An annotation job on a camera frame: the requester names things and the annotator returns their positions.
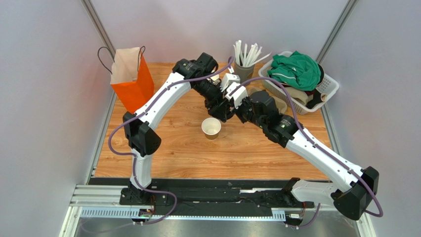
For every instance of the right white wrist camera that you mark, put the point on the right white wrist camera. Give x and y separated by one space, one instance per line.
236 93

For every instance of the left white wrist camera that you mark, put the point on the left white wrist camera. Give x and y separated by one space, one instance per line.
227 80

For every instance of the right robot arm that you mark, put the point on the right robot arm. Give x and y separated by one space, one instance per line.
353 187

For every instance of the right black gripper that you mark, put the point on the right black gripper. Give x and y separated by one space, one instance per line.
243 113

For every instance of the paper cup stack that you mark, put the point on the paper cup stack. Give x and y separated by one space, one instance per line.
215 78

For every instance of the grey straw holder cup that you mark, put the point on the grey straw holder cup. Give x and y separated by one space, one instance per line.
244 73

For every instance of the green cloth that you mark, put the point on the green cloth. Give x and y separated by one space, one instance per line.
297 70

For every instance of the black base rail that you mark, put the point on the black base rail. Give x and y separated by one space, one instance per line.
219 198

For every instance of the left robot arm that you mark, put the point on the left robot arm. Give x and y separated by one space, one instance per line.
140 127

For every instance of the white wrapped straws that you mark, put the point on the white wrapped straws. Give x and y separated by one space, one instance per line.
248 55

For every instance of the white plastic basket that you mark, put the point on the white plastic basket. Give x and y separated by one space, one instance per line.
326 88

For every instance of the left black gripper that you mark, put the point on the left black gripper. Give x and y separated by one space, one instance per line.
216 106

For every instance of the orange paper bag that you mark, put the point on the orange paper bag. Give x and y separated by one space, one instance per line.
130 77

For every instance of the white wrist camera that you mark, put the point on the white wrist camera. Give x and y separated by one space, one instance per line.
236 93
227 80

